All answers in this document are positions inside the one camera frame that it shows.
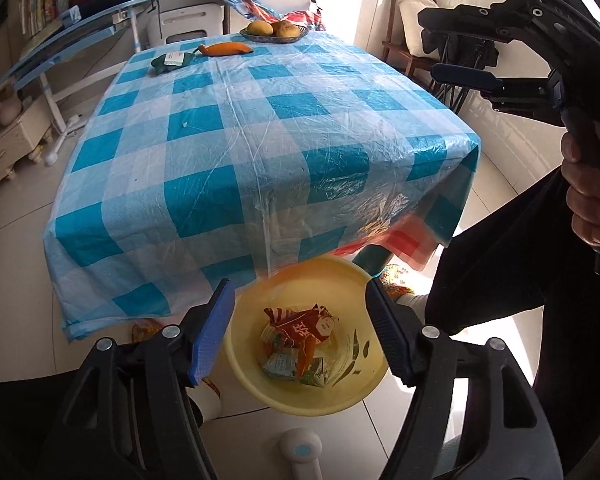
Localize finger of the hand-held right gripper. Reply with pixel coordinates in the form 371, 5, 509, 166
430, 63, 563, 113
417, 0, 563, 46

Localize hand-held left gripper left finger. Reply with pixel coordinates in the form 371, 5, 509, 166
39, 277, 237, 480

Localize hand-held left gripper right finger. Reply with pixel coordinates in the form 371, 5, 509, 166
365, 277, 566, 480

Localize yellow plastic basin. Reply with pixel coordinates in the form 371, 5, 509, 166
223, 255, 391, 417

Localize light blue milk carton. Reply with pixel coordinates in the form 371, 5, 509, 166
260, 350, 303, 381

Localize red snack packet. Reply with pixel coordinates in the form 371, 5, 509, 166
264, 304, 340, 361

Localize person's right hand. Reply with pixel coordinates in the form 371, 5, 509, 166
560, 122, 600, 247

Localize black garment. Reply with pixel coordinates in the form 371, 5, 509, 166
420, 27, 501, 111

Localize white pillow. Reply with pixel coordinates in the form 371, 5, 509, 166
397, 0, 448, 56

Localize colourful slipper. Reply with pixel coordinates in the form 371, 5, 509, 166
380, 262, 417, 302

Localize wooden chair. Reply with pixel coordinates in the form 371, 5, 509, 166
381, 0, 461, 78

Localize white round container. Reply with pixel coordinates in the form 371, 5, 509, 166
187, 377, 224, 423

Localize green table leg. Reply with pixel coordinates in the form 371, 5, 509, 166
354, 244, 392, 277

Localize red checked cloth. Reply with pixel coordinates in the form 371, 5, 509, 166
330, 214, 442, 267

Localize person's leg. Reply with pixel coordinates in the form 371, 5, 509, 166
424, 162, 600, 411

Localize white plastic device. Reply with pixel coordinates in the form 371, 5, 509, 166
277, 430, 325, 480

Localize blue checked tablecloth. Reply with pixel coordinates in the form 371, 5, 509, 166
45, 30, 481, 343

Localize fruit plate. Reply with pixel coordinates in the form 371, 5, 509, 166
240, 22, 311, 44

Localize cream drawer cabinet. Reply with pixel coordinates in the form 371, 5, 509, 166
0, 95, 53, 198

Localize pink kettlebell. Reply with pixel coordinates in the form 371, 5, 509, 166
0, 85, 21, 126

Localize blue study desk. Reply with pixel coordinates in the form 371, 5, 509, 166
2, 0, 158, 167

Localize row of books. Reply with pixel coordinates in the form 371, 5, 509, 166
19, 0, 73, 38

